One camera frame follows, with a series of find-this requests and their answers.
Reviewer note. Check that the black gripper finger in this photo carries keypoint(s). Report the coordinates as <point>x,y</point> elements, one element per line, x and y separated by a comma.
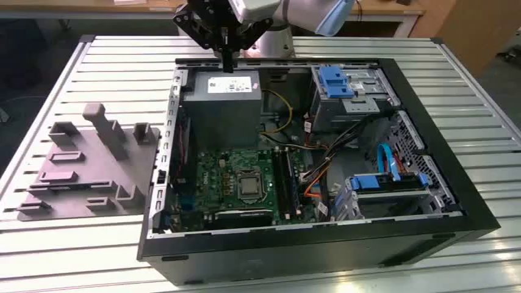
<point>193,26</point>
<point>254,33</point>

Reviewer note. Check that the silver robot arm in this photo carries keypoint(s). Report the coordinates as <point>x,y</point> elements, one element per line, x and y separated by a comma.
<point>276,39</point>

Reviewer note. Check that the dark RAM stick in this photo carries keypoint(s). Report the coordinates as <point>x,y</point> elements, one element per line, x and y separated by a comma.
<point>293,183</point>

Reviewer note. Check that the blue drive latch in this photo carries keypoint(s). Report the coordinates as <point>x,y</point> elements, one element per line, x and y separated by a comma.
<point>336,82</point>

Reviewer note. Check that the grey power supply unit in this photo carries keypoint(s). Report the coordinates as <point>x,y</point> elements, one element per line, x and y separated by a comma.
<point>220,113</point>

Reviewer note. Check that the wooden desk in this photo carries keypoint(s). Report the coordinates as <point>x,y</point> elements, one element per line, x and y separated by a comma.
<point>81,7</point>

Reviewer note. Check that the silver drive cage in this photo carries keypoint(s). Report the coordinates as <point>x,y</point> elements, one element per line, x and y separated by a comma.
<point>357,107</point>

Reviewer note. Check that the black chair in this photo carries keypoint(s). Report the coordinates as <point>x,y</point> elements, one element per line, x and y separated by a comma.
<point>20,52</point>

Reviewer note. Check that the black CPU socket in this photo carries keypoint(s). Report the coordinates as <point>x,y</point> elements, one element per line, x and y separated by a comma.
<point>249,172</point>

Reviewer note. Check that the green motherboard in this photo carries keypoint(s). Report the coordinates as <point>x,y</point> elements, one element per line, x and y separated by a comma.
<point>212,171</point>

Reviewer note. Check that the silver CPU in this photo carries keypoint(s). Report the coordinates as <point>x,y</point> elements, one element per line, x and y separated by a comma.
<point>249,186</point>

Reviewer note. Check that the wooden cabinet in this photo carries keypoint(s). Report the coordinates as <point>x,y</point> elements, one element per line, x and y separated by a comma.
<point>468,30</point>

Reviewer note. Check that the grey parts rack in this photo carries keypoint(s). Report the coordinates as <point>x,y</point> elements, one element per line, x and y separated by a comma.
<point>93,171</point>

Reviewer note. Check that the blue board connector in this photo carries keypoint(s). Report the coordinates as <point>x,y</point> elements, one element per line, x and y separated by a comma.
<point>186,203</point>

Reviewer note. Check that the hard disk in blue carrier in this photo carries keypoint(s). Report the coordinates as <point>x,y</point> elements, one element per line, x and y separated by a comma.
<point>386,181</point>

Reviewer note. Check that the black graphics card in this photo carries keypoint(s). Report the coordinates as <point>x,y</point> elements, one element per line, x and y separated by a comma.
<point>244,215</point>

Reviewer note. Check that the black PC case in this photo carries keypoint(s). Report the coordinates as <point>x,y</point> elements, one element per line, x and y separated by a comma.
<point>285,253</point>

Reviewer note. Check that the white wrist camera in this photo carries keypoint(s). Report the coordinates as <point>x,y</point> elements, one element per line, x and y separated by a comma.
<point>254,9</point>

